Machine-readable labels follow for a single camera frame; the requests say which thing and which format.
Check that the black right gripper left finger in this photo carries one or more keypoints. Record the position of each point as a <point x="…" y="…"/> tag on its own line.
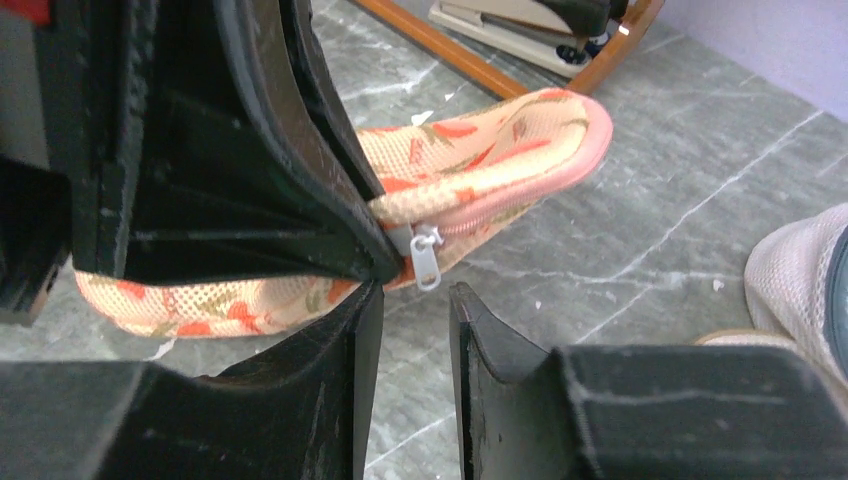
<point x="299" y="410"/>

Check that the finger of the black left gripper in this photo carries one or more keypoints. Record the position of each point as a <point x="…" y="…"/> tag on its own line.
<point x="321" y="98"/>
<point x="236" y="182"/>

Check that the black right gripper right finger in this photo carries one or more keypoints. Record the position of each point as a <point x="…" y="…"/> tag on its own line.
<point x="635" y="412"/>

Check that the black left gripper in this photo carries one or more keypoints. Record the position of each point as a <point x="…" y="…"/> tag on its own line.
<point x="76" y="77"/>

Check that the floral peach laundry bag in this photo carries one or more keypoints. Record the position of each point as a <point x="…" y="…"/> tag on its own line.
<point x="449" y="186"/>

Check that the beige round laundry bag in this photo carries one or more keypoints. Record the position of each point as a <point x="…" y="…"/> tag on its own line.
<point x="795" y="285"/>

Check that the blue black stapler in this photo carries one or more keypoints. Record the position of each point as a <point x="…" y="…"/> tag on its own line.
<point x="561" y="36"/>

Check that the orange wooden shelf rack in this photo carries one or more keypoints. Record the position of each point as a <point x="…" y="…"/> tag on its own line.
<point x="504" y="75"/>

